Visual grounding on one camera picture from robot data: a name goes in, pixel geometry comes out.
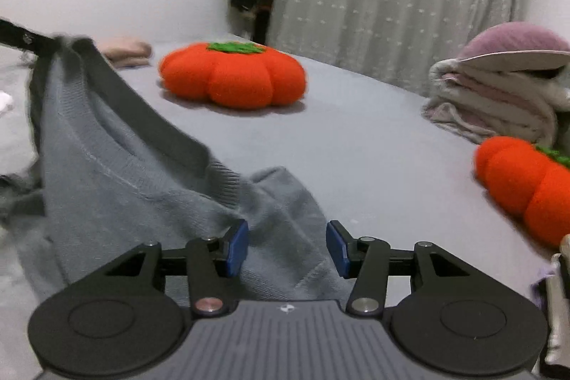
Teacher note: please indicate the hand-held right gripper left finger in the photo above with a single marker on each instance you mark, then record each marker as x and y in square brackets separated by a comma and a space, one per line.
[236, 248]

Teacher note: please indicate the folded pink garment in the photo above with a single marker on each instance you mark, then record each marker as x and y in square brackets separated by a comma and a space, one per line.
[127, 50]

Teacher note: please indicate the grey knit sweater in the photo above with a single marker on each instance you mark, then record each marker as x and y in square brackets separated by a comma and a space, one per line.
[133, 193]

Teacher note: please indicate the white cloth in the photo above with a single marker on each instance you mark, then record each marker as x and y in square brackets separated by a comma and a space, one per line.
[4, 101]

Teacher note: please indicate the black and white folded garment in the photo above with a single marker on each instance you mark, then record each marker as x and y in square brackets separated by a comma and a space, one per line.
[556, 308]

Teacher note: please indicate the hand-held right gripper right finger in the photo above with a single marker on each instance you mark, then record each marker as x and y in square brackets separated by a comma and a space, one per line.
[338, 248]

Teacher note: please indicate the purple pillow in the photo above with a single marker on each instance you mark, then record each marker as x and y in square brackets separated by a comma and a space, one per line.
[512, 39]

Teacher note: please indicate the large orange pumpkin cushion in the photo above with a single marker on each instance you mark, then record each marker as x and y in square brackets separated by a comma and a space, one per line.
[231, 77]

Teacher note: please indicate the grey bed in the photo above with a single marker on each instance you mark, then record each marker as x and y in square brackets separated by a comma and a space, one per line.
[378, 148]

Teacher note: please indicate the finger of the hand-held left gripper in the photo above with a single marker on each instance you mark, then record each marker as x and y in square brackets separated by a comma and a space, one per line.
[22, 36]

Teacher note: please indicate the small orange pumpkin cushion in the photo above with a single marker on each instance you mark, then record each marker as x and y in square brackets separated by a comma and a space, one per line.
[521, 184]

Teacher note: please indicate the folded white quilt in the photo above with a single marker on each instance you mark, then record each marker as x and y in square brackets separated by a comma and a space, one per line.
[490, 104]

